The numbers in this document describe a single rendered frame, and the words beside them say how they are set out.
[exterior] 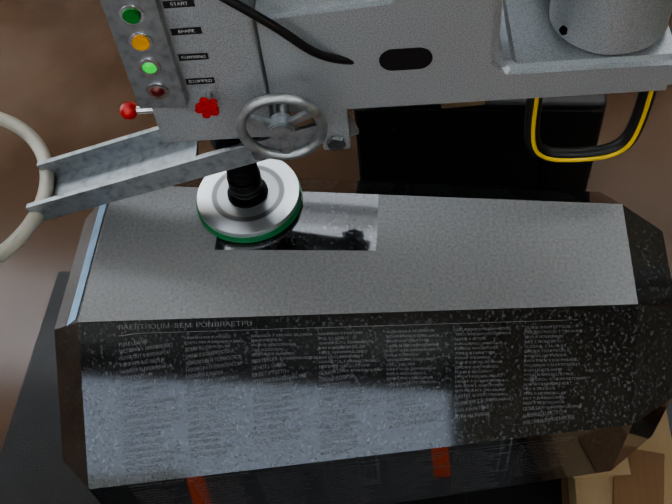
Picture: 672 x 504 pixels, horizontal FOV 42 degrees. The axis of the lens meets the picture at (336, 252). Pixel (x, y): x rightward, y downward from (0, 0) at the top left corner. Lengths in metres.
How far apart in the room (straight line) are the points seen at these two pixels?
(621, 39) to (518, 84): 0.17
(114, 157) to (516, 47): 0.84
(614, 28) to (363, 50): 0.38
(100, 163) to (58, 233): 1.19
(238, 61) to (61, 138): 1.97
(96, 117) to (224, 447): 1.84
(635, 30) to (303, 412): 0.90
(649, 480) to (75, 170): 1.45
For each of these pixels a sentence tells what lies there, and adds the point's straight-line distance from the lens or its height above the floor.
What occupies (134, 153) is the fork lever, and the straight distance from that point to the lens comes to 1.84.
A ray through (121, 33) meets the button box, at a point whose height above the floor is 1.41.
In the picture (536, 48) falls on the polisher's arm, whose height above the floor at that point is 1.26.
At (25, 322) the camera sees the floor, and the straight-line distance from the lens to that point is 2.89.
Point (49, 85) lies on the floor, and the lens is 3.55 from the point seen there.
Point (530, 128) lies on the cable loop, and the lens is 1.70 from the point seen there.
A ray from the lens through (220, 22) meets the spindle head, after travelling 1.37.
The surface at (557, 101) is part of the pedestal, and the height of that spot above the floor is 0.74.
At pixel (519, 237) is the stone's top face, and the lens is 1.76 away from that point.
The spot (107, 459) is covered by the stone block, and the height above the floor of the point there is 0.64.
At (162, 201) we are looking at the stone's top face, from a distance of 1.89.
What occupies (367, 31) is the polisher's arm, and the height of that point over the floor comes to 1.36.
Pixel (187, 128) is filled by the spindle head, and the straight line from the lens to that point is 1.53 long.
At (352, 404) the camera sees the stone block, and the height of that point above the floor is 0.71.
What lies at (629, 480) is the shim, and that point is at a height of 0.26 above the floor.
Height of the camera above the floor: 2.26
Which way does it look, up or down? 54 degrees down
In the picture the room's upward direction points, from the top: 8 degrees counter-clockwise
